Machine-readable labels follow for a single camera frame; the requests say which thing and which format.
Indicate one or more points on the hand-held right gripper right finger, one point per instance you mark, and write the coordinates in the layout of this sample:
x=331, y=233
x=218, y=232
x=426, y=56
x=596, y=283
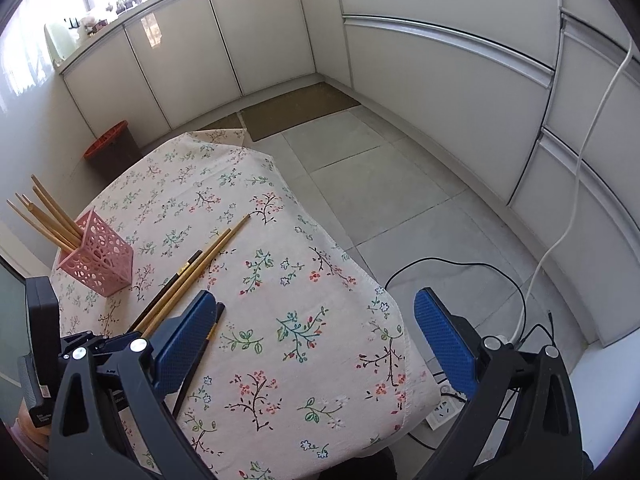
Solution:
x=445, y=342

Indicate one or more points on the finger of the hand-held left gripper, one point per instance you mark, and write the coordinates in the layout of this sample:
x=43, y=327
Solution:
x=90, y=340

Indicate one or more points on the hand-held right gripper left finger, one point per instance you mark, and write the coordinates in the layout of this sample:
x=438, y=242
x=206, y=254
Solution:
x=185, y=342

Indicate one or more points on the black chopstick gold band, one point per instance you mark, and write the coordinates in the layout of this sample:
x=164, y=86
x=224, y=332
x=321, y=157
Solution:
x=216, y=320
x=170, y=282

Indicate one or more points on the light bamboo chopstick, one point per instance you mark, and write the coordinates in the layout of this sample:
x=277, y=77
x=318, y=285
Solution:
x=210, y=260
x=59, y=217
x=47, y=222
x=57, y=206
x=52, y=225
x=195, y=270
x=40, y=227

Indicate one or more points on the pink perforated holder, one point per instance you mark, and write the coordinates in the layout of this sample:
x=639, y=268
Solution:
x=100, y=265

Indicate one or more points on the frosted glass door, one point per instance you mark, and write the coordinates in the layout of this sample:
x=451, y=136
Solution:
x=10, y=320

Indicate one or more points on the white power strip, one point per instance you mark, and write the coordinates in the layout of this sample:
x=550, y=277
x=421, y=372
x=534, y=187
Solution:
x=442, y=415

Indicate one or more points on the floral tablecloth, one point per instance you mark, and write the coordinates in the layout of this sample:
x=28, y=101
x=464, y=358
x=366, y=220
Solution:
x=300, y=285

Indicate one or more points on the brown trash bin red liner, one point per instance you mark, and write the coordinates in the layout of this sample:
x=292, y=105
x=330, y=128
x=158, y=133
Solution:
x=112, y=152

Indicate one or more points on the brown floor mat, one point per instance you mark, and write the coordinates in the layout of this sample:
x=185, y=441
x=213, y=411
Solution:
x=295, y=110
x=220, y=124

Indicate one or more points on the white base cabinet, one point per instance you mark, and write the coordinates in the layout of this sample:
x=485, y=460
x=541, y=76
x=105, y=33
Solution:
x=200, y=45
x=450, y=85

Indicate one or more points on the pale green cutting board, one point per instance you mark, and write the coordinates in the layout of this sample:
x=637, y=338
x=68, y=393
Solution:
x=60, y=40

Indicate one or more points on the small potted plants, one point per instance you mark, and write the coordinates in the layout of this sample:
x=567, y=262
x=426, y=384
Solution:
x=122, y=4

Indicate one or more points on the white countertop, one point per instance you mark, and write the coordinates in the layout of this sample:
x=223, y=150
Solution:
x=150, y=2

